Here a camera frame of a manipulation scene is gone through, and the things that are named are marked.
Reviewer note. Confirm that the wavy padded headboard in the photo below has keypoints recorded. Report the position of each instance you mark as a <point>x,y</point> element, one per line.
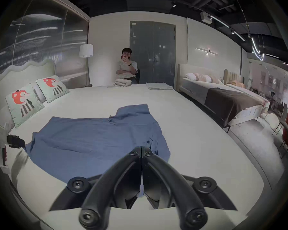
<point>21,68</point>

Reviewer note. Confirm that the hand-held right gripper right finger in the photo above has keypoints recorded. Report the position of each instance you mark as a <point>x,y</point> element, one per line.
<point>168,174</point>

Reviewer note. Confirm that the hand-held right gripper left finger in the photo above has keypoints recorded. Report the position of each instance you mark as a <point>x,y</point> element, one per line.
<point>115,174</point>

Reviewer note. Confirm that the bed with ribbed headboard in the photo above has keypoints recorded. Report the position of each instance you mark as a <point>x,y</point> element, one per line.
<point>234,77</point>

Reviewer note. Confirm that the folded pale cloth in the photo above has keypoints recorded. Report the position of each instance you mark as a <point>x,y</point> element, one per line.
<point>158,85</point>

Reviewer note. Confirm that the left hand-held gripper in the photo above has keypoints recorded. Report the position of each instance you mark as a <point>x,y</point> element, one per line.
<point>0,132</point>

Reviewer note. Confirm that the grey double door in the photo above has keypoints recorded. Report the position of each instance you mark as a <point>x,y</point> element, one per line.
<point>152,51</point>

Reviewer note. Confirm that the blue shirt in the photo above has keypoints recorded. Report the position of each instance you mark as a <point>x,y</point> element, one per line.
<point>98,138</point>

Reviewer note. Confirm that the white floor lamp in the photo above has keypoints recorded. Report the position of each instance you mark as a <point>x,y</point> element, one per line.
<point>86,50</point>

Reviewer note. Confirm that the grey chair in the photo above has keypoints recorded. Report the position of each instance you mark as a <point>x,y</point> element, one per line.
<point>281,115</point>

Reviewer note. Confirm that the long wall lamp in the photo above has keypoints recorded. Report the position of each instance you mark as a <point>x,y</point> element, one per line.
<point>207,51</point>

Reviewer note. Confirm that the bunched beige cloth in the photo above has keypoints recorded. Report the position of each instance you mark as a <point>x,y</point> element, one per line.
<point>121,83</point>

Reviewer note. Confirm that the bed with brown blanket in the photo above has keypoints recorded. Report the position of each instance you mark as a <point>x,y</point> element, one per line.
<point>230,99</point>

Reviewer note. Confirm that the bed with white sheet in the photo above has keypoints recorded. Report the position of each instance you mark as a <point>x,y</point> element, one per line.
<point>194,133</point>

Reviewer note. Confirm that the pale green printed cushion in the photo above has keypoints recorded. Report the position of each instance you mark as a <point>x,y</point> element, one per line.
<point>53,86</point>
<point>24,102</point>

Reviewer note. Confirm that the black chair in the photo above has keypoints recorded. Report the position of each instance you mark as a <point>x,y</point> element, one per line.
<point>138,75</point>

